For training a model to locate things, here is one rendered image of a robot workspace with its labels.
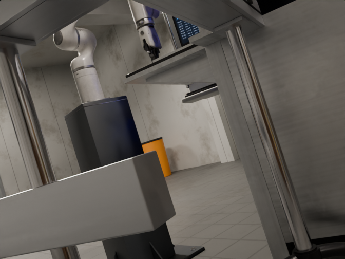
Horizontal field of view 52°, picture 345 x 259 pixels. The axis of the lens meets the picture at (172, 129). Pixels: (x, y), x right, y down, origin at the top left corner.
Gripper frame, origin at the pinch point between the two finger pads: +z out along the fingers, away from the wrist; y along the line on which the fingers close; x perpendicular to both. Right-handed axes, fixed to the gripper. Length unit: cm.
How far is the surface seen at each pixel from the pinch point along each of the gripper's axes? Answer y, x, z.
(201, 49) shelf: -11.1, -25.8, 5.7
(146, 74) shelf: -10.6, 0.5, 6.3
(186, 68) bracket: -2.6, -14.2, 8.6
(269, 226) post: -13, -31, 76
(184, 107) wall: 456, 202, -17
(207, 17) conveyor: -48, -43, 7
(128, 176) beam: -93, -36, 39
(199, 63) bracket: -2.6, -20.2, 9.0
